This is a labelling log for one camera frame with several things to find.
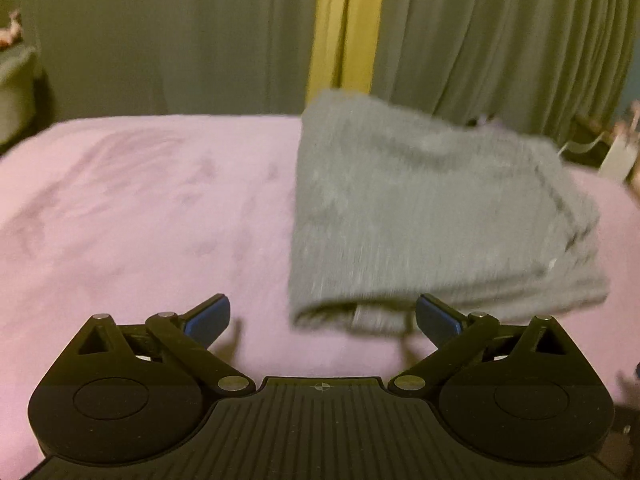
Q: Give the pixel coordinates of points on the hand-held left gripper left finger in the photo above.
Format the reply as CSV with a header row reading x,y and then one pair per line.
x,y
207,317

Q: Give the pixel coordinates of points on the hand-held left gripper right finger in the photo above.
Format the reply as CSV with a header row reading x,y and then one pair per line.
x,y
435,317

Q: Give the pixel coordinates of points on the grey pants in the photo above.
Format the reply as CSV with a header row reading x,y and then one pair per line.
x,y
425,210

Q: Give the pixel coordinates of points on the purple blanket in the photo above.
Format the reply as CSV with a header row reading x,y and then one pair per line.
x,y
150,210

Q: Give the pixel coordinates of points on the white object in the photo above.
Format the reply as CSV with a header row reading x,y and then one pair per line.
x,y
617,152

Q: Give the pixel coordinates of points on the grey-green curtain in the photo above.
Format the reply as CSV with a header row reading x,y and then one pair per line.
x,y
175,35
500,35

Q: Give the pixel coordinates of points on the yellow curtain strip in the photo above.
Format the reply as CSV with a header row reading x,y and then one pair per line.
x,y
345,25

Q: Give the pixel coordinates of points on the small pink toy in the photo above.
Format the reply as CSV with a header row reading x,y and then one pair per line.
x,y
10,29

